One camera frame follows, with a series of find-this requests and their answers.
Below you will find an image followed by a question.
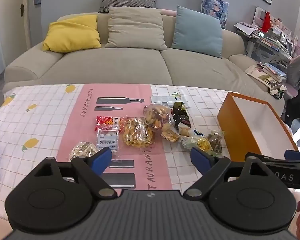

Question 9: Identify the clear bag of mixed nuts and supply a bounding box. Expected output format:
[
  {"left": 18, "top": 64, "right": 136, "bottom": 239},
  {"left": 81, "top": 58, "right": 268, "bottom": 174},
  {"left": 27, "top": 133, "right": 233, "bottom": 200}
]
[{"left": 143, "top": 104, "right": 175, "bottom": 132}]

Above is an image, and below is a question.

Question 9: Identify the orange cardboard box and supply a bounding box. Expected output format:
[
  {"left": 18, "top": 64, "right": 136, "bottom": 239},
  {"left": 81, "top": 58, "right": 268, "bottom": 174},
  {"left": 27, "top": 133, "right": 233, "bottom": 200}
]
[{"left": 217, "top": 92, "right": 299, "bottom": 164}]

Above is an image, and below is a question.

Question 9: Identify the white packet with round balls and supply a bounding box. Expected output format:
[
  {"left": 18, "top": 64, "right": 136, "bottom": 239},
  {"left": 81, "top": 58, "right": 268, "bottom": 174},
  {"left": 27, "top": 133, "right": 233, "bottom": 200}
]
[{"left": 96, "top": 127, "right": 120, "bottom": 155}]

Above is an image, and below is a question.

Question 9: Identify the dark snack packet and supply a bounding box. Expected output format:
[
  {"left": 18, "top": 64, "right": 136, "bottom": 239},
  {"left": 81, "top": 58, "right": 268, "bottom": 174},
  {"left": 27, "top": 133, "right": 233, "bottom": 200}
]
[{"left": 172, "top": 102, "right": 192, "bottom": 128}]

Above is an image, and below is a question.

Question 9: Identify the light blue pillow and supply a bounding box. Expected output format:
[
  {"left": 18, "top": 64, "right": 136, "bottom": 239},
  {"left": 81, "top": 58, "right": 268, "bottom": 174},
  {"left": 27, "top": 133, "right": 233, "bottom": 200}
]
[{"left": 170, "top": 5, "right": 223, "bottom": 58}]

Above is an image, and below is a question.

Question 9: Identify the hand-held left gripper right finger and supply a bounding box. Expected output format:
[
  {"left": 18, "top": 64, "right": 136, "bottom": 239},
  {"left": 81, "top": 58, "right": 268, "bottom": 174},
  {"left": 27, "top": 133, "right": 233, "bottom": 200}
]
[{"left": 183, "top": 147, "right": 270, "bottom": 200}]

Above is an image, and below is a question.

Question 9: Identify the flat white packet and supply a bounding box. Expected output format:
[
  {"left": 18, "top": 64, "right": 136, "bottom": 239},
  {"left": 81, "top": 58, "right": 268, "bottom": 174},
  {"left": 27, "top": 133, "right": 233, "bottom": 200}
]
[{"left": 151, "top": 94, "right": 190, "bottom": 109}]

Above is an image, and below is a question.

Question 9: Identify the red paper bag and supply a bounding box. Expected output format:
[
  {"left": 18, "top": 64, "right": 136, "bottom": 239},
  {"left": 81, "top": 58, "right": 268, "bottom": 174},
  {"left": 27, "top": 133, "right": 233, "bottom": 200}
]
[{"left": 261, "top": 11, "right": 272, "bottom": 33}]

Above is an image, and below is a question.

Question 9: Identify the beige fabric sofa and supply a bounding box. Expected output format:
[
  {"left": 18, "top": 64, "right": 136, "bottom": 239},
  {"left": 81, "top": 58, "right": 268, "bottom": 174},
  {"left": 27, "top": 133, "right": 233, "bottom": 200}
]
[{"left": 2, "top": 11, "right": 286, "bottom": 117}]

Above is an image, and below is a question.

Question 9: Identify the white blue pastry packet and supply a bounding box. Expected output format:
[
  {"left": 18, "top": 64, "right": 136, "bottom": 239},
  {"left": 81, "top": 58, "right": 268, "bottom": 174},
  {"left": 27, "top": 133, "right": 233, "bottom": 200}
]
[{"left": 179, "top": 124, "right": 206, "bottom": 140}]

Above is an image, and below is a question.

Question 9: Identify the green yellow snack packet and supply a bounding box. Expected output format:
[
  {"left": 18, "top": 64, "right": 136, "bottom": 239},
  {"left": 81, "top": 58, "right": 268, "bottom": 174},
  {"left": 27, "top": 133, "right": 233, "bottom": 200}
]
[{"left": 181, "top": 136, "right": 213, "bottom": 155}]

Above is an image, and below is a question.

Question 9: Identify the yellow pillow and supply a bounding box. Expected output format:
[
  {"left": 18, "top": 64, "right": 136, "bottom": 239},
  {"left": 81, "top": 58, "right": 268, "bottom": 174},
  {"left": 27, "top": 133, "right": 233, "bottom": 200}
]
[{"left": 42, "top": 14, "right": 102, "bottom": 53}]

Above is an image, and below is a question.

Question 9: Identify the grey striped pillow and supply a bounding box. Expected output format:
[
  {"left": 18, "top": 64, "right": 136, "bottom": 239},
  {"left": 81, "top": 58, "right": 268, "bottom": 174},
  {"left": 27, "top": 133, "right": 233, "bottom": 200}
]
[{"left": 98, "top": 0, "right": 157, "bottom": 13}]

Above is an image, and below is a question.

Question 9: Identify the green white snack packet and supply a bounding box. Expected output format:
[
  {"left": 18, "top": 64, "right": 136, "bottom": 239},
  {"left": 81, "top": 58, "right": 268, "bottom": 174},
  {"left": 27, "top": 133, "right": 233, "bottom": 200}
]
[{"left": 69, "top": 141, "right": 99, "bottom": 162}]

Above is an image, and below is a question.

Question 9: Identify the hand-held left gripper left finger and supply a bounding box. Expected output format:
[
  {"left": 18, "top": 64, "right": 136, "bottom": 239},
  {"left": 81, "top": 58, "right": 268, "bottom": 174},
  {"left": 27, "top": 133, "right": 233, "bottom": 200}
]
[{"left": 31, "top": 147, "right": 118, "bottom": 200}]

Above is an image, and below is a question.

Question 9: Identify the white desk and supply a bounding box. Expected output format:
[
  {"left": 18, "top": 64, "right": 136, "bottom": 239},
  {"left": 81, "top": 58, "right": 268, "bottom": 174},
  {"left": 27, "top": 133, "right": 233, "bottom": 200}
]
[{"left": 236, "top": 29, "right": 294, "bottom": 68}]

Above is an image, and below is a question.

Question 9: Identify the stack of books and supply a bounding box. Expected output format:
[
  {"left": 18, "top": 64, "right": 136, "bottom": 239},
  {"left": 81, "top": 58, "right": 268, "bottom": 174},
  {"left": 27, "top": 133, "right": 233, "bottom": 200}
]
[{"left": 259, "top": 27, "right": 292, "bottom": 55}]

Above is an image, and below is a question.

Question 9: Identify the pile of magazines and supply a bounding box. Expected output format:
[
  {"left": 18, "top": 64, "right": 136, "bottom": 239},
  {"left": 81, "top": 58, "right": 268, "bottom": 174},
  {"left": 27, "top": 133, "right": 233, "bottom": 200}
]
[{"left": 245, "top": 62, "right": 288, "bottom": 90}]

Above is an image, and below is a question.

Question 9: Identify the pink cushion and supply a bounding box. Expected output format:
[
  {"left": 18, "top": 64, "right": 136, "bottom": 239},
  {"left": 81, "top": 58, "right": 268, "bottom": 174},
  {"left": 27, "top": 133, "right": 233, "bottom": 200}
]
[{"left": 157, "top": 9, "right": 178, "bottom": 17}]

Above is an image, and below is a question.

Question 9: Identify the small tan snack packet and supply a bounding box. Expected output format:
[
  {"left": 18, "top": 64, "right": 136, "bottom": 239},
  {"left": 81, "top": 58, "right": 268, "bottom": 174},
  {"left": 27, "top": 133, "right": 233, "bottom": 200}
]
[{"left": 161, "top": 127, "right": 180, "bottom": 143}]

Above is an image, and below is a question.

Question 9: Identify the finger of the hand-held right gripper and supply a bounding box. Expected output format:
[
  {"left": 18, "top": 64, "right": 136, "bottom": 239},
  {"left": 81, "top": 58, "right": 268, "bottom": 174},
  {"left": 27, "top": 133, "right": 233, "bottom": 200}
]
[
  {"left": 284, "top": 149, "right": 300, "bottom": 161},
  {"left": 245, "top": 152, "right": 286, "bottom": 164}
]

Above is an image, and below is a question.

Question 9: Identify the grey chair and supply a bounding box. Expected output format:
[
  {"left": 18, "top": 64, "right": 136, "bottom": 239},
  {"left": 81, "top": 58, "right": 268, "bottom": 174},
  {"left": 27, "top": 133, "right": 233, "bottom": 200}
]
[{"left": 286, "top": 54, "right": 300, "bottom": 98}]

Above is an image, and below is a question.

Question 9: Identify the beige pillow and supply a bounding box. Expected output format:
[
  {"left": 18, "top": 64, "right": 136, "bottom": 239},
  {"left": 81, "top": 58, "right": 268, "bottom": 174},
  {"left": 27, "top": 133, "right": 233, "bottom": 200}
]
[{"left": 105, "top": 6, "right": 168, "bottom": 50}]

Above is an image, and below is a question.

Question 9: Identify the printed figure pillow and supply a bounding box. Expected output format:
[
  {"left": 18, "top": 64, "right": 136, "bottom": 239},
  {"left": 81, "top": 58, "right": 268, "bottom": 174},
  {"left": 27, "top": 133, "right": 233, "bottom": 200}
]
[{"left": 201, "top": 0, "right": 230, "bottom": 30}]

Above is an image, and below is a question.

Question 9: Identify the red snack packet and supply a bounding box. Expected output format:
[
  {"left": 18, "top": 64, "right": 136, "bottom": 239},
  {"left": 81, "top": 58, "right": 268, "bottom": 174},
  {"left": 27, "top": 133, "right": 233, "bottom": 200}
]
[{"left": 94, "top": 116, "right": 127, "bottom": 133}]

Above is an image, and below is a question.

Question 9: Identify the brown snack packet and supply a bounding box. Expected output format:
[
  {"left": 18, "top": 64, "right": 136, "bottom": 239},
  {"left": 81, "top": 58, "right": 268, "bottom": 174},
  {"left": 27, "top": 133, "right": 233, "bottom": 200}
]
[{"left": 206, "top": 130, "right": 225, "bottom": 154}]

